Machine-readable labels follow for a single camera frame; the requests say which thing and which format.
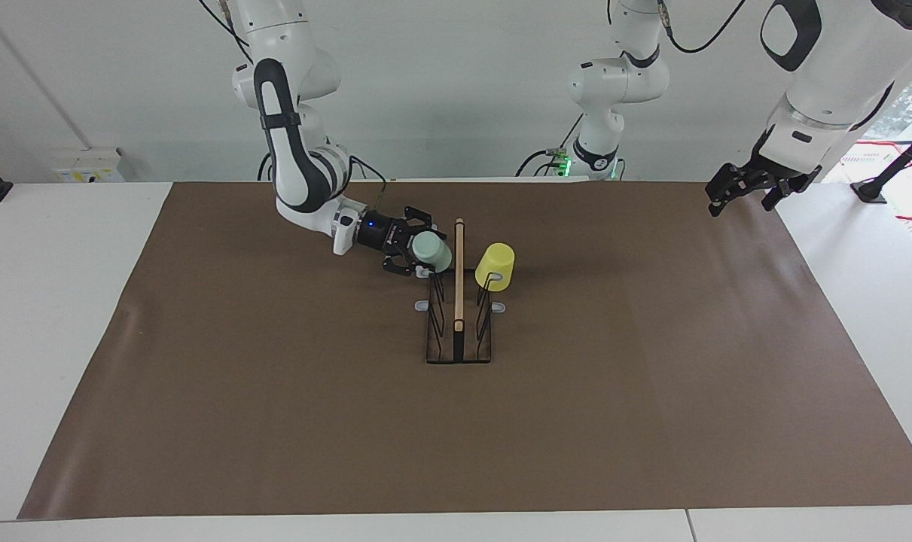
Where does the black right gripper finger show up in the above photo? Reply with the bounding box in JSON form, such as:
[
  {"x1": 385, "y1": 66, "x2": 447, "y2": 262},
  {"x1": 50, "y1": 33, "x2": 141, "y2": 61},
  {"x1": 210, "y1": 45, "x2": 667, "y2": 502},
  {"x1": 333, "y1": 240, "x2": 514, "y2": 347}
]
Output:
[
  {"x1": 401, "y1": 204, "x2": 437, "y2": 236},
  {"x1": 382, "y1": 251, "x2": 438, "y2": 279}
]

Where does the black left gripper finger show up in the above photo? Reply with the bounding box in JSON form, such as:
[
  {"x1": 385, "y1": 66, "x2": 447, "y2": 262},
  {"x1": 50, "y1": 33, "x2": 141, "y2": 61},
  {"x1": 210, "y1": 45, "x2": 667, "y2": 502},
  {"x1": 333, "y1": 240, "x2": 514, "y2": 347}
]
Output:
[
  {"x1": 760, "y1": 178, "x2": 806, "y2": 212},
  {"x1": 705, "y1": 161, "x2": 761, "y2": 218}
]

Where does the pale green plastic cup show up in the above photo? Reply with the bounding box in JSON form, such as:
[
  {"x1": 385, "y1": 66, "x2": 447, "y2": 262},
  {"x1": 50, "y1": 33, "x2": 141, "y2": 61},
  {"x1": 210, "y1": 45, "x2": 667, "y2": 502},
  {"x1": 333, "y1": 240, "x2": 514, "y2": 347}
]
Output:
[{"x1": 411, "y1": 230, "x2": 455, "y2": 274}]

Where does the yellow plastic cup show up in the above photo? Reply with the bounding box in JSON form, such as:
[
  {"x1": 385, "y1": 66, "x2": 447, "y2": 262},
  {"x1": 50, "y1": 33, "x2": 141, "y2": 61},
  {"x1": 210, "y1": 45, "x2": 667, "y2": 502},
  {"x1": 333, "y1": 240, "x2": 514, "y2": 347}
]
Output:
[{"x1": 474, "y1": 242, "x2": 516, "y2": 294}]

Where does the black tripod stand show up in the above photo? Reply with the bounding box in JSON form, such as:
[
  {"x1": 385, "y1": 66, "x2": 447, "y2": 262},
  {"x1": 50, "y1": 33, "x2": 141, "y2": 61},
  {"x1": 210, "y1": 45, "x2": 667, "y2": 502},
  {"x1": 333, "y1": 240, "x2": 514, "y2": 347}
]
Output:
[{"x1": 850, "y1": 119, "x2": 912, "y2": 205}]

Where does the brown table mat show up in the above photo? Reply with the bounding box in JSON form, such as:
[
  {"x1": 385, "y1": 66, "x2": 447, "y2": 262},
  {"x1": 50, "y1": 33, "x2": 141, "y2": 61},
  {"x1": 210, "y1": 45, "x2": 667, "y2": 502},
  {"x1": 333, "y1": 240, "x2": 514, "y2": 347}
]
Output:
[{"x1": 17, "y1": 179, "x2": 912, "y2": 520}]

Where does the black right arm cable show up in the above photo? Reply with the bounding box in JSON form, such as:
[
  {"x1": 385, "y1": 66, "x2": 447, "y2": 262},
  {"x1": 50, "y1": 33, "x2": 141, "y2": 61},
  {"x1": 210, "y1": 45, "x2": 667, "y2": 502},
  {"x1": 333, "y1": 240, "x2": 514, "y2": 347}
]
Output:
[{"x1": 349, "y1": 155, "x2": 390, "y2": 219}]

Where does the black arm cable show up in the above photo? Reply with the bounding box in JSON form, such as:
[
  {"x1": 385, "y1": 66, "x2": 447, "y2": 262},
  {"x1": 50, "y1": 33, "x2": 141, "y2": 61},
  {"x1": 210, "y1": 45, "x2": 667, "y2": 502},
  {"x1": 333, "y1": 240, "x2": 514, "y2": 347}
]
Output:
[
  {"x1": 654, "y1": 0, "x2": 749, "y2": 55},
  {"x1": 349, "y1": 155, "x2": 390, "y2": 219}
]

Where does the black wire cup rack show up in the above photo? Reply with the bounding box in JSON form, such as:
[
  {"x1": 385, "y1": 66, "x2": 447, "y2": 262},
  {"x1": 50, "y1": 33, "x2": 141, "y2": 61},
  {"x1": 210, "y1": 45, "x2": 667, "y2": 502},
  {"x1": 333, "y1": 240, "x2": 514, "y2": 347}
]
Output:
[{"x1": 415, "y1": 218, "x2": 507, "y2": 366}]

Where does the black left base cable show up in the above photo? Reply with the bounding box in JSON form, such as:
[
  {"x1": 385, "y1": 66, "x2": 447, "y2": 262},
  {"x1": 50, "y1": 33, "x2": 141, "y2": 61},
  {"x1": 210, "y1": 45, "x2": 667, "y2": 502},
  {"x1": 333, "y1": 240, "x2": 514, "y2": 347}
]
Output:
[{"x1": 516, "y1": 113, "x2": 586, "y2": 179}]

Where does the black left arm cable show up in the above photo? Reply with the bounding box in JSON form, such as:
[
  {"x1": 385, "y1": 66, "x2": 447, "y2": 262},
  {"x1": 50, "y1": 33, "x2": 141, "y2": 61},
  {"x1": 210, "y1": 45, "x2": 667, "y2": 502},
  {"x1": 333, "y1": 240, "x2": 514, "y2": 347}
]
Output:
[{"x1": 654, "y1": 0, "x2": 749, "y2": 55}]

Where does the white wall outlet box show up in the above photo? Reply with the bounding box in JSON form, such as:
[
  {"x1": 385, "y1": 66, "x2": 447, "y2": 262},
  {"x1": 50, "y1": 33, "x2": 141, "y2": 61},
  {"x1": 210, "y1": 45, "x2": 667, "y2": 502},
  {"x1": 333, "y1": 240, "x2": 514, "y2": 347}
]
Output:
[{"x1": 51, "y1": 148, "x2": 130, "y2": 184}]

